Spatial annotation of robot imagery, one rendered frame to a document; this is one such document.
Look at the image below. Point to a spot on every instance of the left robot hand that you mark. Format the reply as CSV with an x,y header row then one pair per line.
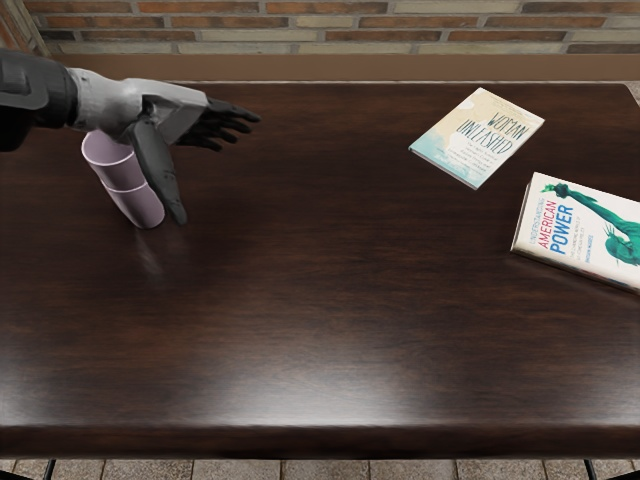
x,y
117,105

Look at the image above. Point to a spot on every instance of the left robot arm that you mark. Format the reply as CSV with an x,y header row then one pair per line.
x,y
30,95

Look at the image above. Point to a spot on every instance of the pale pink cup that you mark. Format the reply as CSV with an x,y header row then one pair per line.
x,y
112,162
140,207

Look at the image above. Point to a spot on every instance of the beige and blue book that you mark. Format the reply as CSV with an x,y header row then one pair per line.
x,y
477,137

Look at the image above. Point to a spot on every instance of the white book with green statue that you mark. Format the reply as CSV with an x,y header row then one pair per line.
x,y
580,230

